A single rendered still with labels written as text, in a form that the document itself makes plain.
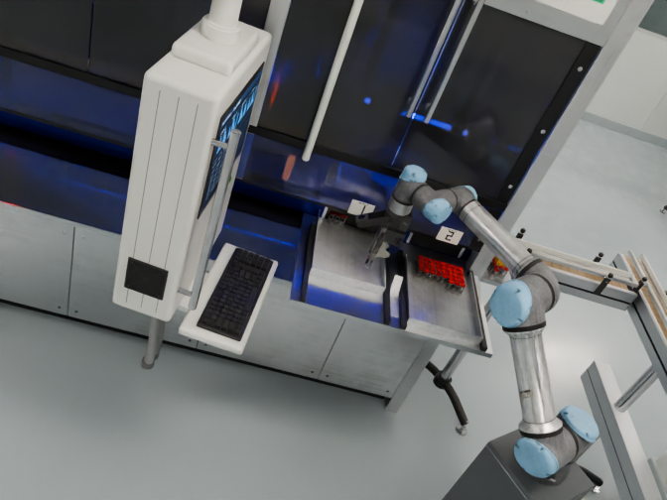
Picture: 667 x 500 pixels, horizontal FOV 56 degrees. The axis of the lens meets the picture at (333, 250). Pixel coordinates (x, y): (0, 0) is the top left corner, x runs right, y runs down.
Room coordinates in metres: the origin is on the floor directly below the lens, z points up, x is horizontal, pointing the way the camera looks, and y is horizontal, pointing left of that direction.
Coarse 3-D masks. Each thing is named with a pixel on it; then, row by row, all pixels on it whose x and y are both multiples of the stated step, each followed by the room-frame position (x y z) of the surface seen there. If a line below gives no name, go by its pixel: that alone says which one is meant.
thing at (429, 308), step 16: (416, 288) 1.77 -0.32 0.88; (432, 288) 1.81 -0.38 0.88; (416, 304) 1.69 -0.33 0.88; (432, 304) 1.73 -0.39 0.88; (448, 304) 1.76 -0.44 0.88; (464, 304) 1.80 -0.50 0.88; (416, 320) 1.57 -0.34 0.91; (432, 320) 1.64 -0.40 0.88; (448, 320) 1.67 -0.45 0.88; (464, 320) 1.71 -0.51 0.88; (448, 336) 1.60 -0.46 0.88; (464, 336) 1.61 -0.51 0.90; (480, 336) 1.63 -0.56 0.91
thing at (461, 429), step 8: (432, 368) 2.24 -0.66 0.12; (440, 376) 2.19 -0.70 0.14; (440, 384) 2.16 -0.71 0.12; (448, 384) 2.17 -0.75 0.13; (448, 392) 2.14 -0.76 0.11; (456, 392) 2.15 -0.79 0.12; (456, 400) 2.11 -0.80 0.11; (456, 408) 2.09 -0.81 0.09; (464, 416) 2.06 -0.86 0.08; (464, 424) 2.03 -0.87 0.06; (464, 432) 2.04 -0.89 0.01
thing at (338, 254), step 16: (320, 224) 1.91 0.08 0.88; (320, 240) 1.82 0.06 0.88; (336, 240) 1.86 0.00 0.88; (352, 240) 1.90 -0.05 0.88; (368, 240) 1.94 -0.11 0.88; (320, 256) 1.73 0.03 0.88; (336, 256) 1.77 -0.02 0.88; (352, 256) 1.81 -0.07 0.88; (320, 272) 1.62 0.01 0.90; (336, 272) 1.69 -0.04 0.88; (352, 272) 1.72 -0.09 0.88; (368, 272) 1.75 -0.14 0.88; (384, 272) 1.75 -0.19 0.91; (368, 288) 1.66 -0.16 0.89; (384, 288) 1.67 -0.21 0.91
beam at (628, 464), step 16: (592, 368) 2.20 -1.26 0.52; (608, 368) 2.21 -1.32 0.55; (592, 384) 2.14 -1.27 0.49; (608, 384) 2.11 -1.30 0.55; (592, 400) 2.08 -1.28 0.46; (608, 400) 2.01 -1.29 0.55; (608, 416) 1.95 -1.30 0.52; (624, 416) 1.95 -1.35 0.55; (608, 432) 1.90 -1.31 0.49; (624, 432) 1.87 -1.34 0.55; (608, 448) 1.84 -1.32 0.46; (624, 448) 1.79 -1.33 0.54; (640, 448) 1.81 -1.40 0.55; (624, 464) 1.73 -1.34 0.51; (640, 464) 1.73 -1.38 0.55; (624, 480) 1.68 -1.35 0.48; (640, 480) 1.65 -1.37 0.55; (624, 496) 1.63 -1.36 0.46; (640, 496) 1.59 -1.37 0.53; (656, 496) 1.61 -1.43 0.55
